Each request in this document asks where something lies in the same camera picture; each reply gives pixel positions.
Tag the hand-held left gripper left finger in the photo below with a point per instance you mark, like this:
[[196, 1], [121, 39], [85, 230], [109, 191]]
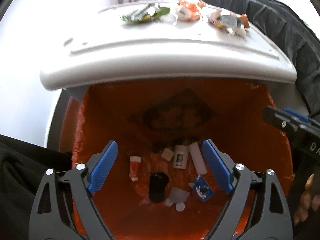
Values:
[[103, 167]]

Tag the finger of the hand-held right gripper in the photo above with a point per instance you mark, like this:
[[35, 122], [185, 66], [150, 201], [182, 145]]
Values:
[[296, 113], [280, 121]]

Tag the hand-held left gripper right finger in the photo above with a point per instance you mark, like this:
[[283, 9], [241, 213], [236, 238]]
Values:
[[217, 165]]

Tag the white foam tube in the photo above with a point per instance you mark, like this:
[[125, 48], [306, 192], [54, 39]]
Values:
[[197, 157]]

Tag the blue cardboard box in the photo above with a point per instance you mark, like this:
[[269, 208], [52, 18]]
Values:
[[203, 187]]

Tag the orange white tube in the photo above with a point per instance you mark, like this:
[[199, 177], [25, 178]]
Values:
[[135, 167]]

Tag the beige cylinder container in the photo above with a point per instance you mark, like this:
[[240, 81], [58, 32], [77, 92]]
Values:
[[180, 156]]

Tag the beige foam block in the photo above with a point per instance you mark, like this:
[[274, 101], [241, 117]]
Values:
[[167, 154]]

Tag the white round plastic lid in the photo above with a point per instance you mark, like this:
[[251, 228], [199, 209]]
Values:
[[180, 206], [170, 201]]

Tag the black bottle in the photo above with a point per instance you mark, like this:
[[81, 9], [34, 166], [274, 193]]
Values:
[[157, 186]]

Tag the trash bin with orange bag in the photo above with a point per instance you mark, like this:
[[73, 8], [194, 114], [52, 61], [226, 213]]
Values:
[[112, 110]]

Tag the silver foil snack bag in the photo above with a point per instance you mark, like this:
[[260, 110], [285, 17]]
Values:
[[227, 21]]

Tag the orange snack bag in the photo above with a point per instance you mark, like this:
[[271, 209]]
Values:
[[188, 11]]

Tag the green wrapper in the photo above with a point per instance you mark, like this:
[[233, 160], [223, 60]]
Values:
[[142, 13]]

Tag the person's right hand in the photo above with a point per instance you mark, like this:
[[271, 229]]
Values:
[[303, 200]]

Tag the person's dark clothing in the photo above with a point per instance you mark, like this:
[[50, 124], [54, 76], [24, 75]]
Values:
[[22, 180]]

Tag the white bin lid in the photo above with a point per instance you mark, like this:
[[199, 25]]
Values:
[[162, 47]]

